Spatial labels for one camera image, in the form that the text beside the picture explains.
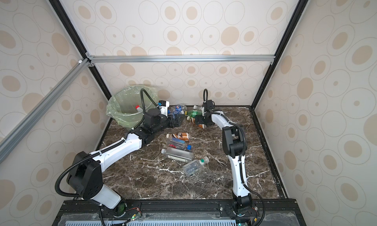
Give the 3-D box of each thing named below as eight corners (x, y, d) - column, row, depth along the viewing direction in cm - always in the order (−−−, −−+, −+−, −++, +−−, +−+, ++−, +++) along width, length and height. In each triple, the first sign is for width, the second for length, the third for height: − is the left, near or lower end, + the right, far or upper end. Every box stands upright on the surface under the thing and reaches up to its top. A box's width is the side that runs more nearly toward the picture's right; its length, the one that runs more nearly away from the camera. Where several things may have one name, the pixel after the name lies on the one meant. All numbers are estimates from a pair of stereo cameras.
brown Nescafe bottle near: (167, 139, 103) (165, 134, 98) (168, 134, 105) (167, 129, 101) (187, 142, 101) (187, 138, 96) (189, 137, 103) (188, 132, 99)
